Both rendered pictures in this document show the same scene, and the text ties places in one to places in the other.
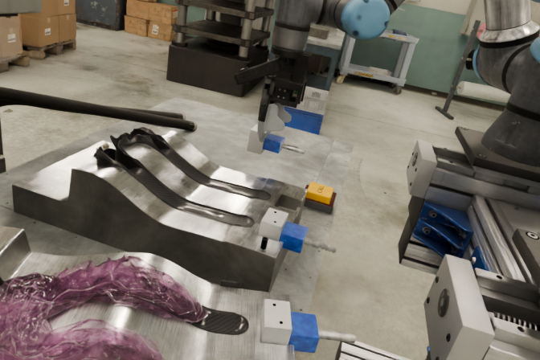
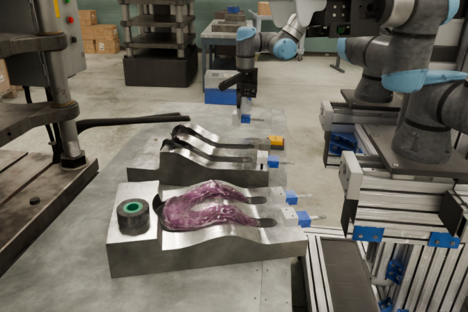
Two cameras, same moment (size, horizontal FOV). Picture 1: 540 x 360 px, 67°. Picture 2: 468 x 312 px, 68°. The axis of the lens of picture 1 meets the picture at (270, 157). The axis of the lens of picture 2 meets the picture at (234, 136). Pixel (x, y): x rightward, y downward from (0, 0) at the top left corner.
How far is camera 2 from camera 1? 0.52 m
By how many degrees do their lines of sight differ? 5
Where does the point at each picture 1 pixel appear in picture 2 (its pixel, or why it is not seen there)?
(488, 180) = (360, 114)
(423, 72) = (316, 40)
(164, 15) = (106, 34)
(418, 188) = (326, 126)
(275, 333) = (279, 198)
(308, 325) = (292, 193)
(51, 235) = not seen: hidden behind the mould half
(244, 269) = (254, 180)
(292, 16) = (246, 51)
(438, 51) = not seen: hidden behind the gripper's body
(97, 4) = not seen: hidden behind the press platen
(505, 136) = (363, 90)
